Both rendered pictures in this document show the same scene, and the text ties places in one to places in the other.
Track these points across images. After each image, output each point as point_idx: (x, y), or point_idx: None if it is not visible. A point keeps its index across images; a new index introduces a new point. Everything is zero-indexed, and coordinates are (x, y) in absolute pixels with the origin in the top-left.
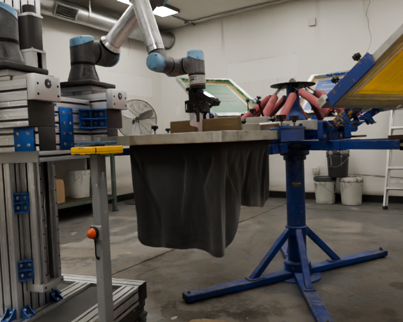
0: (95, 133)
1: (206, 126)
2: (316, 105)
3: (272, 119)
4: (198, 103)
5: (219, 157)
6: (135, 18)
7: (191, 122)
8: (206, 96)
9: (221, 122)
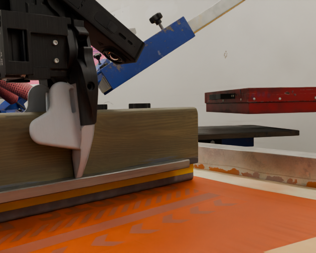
0: None
1: (96, 143)
2: (6, 83)
3: None
4: (78, 41)
5: None
6: None
7: (42, 129)
8: (113, 17)
9: (151, 125)
